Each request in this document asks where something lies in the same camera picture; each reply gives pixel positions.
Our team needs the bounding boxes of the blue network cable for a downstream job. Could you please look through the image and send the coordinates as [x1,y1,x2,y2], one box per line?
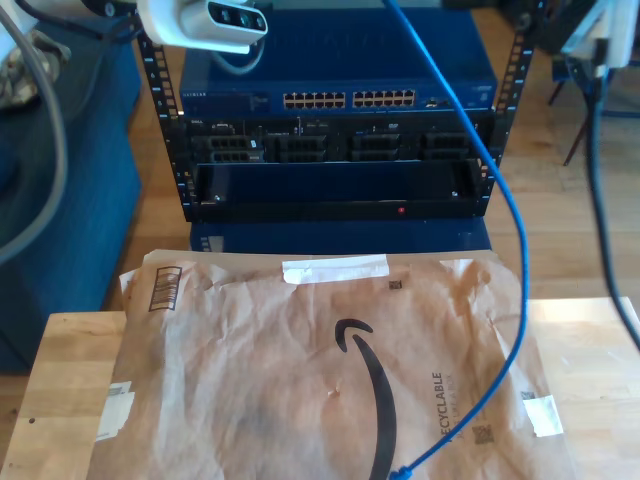
[382,0,531,480]

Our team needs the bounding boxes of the blue sofa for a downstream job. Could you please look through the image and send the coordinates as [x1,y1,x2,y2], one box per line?
[0,0,144,374]

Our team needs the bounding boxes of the black rack server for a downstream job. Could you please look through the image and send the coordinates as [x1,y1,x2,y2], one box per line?
[182,115,496,166]

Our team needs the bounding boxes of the long white tape strip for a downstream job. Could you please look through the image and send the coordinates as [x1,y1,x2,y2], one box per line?
[281,253,391,286]

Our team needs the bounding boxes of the black camera cable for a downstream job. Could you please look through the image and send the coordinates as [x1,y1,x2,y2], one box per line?
[584,37,640,351]

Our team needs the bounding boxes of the blue-grey jacket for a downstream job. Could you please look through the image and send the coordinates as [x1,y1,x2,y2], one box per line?
[551,44,632,97]

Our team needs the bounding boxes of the blue box under rack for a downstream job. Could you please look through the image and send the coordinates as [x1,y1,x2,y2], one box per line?
[188,217,494,256]

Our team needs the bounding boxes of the dark metal chair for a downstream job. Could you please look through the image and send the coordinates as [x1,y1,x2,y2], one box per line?
[547,64,640,169]

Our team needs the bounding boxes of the camouflage cloth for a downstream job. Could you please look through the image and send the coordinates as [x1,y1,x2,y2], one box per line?
[0,27,73,111]

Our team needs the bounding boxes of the brown paper mailer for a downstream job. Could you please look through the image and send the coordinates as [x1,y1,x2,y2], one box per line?
[89,248,576,480]

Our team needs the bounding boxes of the white shipping label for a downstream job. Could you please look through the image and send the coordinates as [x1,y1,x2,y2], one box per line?
[94,380,136,442]

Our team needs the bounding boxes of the black perforated rack post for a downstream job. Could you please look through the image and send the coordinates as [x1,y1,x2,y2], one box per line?
[127,0,199,224]
[477,0,550,219]

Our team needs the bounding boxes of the short white tape piece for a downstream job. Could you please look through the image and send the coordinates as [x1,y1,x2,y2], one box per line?
[521,394,564,439]

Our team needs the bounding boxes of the blue network switch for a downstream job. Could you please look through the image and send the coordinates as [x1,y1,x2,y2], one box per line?
[178,8,500,119]

